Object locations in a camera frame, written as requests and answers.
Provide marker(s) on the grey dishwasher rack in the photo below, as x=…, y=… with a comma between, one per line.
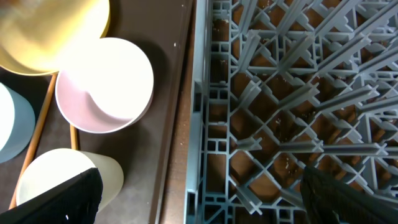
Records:
x=282, y=85

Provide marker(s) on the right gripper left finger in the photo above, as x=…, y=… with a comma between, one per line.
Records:
x=76, y=200

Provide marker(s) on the yellow plate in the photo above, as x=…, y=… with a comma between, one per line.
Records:
x=37, y=35

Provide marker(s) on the cream white cup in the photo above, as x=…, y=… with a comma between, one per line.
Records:
x=59, y=165

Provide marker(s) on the brown serving tray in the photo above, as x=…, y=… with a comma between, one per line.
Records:
x=160, y=29

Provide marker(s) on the light blue bowl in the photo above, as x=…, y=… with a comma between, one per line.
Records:
x=17, y=123

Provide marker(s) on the pink bowl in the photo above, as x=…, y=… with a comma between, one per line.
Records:
x=105, y=86

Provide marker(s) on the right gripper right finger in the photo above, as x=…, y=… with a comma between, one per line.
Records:
x=327, y=200

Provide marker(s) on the wooden chopstick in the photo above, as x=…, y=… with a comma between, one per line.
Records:
x=74, y=137
x=34, y=142

